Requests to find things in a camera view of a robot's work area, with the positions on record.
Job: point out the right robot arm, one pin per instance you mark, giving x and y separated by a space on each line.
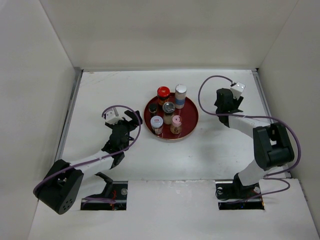
271 147

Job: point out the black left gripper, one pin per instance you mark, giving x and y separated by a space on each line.
131 125

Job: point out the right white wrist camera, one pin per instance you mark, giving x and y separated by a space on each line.
237 88

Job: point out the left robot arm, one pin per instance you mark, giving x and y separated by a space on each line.
61 185

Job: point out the tall silver-lid blue-label jar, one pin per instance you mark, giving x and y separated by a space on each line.
180 96

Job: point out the red round tray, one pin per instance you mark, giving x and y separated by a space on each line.
189 114

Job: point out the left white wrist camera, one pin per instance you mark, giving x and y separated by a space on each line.
111 116

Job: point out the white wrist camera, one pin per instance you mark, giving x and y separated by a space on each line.
111 116
237 88

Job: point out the white-lid low jar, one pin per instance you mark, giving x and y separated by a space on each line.
156 123

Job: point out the clear-dome-lid spice jar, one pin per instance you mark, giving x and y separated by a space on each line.
168 112

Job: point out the red-lid chili sauce jar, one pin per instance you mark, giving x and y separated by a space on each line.
163 94

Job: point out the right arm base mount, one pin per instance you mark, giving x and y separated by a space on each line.
229 198

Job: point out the pink-lid spice jar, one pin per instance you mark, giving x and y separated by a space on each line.
176 125

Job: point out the small black-cap spice bottle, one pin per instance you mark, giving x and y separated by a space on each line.
153 108

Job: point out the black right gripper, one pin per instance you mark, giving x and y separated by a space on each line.
237 103

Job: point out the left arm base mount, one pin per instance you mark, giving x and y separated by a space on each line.
112 198

